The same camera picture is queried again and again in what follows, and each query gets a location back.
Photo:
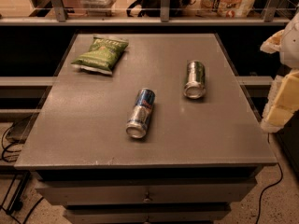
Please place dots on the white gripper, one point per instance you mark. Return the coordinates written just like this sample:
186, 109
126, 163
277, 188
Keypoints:
290, 48

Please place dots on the green soda can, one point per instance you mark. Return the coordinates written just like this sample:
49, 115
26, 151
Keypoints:
195, 85

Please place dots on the blue silver energy drink can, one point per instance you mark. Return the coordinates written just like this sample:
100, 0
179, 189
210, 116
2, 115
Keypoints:
139, 120

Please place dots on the black bag on shelf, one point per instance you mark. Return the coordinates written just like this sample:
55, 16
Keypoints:
154, 8

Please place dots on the green chip bag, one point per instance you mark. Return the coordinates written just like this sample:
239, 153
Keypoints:
104, 52

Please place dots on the metal shelf rail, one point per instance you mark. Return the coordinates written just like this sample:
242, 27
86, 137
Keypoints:
71, 12

